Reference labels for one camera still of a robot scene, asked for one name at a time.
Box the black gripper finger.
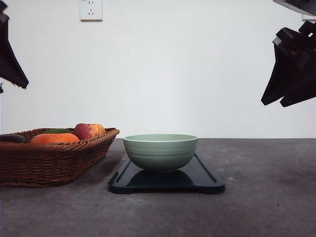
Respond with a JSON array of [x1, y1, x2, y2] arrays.
[[0, 10, 29, 88]]

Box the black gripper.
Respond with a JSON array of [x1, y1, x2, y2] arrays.
[[261, 21, 316, 107]]

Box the light green bowl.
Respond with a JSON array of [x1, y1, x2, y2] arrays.
[[123, 134, 198, 172]]

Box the brown wicker basket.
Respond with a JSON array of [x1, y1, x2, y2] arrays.
[[0, 127, 120, 188]]

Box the dark purple eggplant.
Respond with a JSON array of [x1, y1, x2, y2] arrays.
[[0, 133, 27, 143]]

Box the dark green avocado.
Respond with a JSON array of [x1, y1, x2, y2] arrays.
[[43, 128, 73, 134]]

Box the orange tangerine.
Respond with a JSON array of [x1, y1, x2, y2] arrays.
[[31, 133, 79, 144]]

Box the red yellow apple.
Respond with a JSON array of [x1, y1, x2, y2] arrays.
[[75, 123, 105, 140]]

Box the dark rectangular tray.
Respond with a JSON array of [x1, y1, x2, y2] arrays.
[[108, 154, 225, 194]]

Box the white wall power socket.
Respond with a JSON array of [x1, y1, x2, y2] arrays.
[[79, 0, 103, 23]]

